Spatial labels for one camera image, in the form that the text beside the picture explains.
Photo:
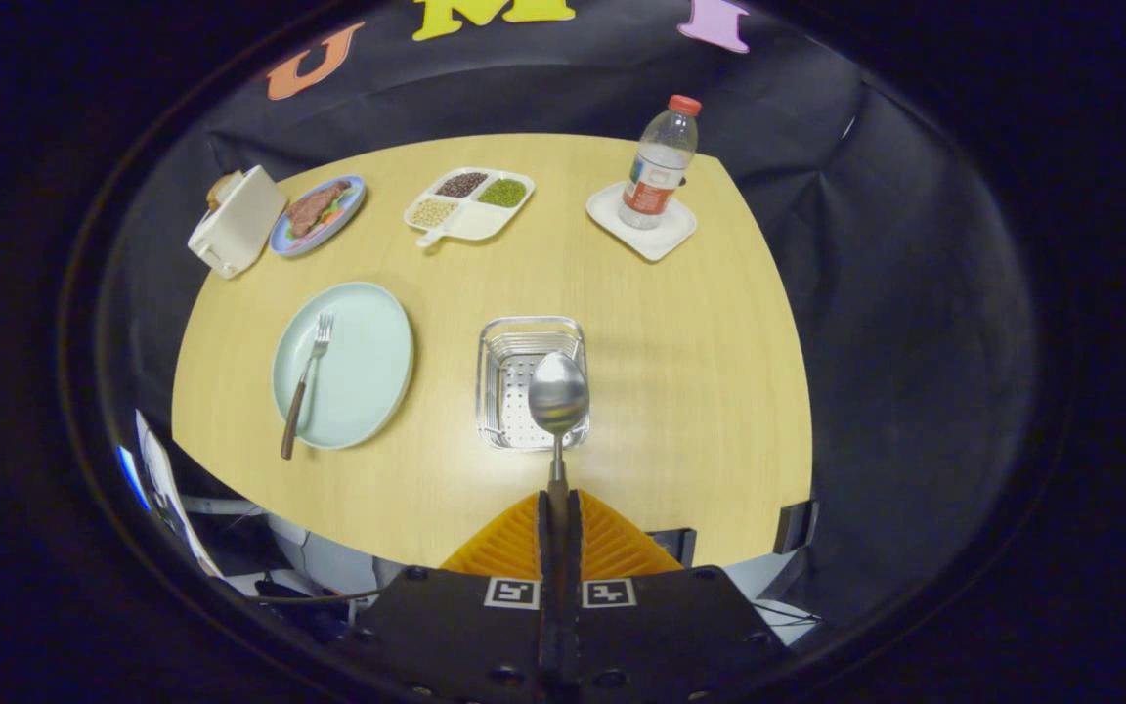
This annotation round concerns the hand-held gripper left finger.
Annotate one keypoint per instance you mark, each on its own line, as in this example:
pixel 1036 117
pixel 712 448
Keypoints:
pixel 545 548

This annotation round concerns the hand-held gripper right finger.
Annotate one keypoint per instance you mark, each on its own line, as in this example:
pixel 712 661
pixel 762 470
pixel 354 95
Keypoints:
pixel 574 548

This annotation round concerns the square metal basket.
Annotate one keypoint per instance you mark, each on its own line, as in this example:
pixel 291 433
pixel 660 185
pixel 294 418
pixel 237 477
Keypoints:
pixel 509 337

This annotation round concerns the pale green plate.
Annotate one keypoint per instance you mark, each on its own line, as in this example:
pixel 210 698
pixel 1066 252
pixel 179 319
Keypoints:
pixel 368 362

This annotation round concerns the white square coaster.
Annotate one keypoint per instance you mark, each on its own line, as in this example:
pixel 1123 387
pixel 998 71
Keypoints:
pixel 666 240

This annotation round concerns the white divided tray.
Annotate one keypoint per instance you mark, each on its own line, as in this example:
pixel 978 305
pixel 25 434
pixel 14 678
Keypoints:
pixel 480 223

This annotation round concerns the pile of yellow beans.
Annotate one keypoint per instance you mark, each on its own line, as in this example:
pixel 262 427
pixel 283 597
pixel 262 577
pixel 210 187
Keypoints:
pixel 434 212

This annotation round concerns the pile of green beans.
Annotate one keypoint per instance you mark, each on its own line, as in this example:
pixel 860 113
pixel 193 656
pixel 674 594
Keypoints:
pixel 502 193

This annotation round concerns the pile of dark red beans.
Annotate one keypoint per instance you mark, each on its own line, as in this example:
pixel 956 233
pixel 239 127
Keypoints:
pixel 462 185

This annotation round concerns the white board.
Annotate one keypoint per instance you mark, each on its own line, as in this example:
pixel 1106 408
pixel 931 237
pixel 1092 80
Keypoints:
pixel 167 484

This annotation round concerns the clear bottle with red cap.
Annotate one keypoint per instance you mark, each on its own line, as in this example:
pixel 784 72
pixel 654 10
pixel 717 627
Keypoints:
pixel 656 171

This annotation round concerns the blue rimmed plate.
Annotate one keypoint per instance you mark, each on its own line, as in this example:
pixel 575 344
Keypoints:
pixel 338 220

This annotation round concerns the black backdrop cloth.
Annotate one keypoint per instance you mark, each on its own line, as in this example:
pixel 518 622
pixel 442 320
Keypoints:
pixel 915 342

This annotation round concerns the brown meat slice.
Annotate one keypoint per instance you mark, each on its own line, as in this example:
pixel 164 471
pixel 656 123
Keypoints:
pixel 314 207

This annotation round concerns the cream white toaster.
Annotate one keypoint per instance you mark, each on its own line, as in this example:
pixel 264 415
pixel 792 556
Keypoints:
pixel 236 230

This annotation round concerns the toasted bread slice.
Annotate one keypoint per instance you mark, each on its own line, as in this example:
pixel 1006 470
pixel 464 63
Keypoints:
pixel 222 188

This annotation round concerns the black table bracket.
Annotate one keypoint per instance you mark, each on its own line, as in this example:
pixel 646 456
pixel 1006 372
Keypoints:
pixel 675 546
pixel 795 528

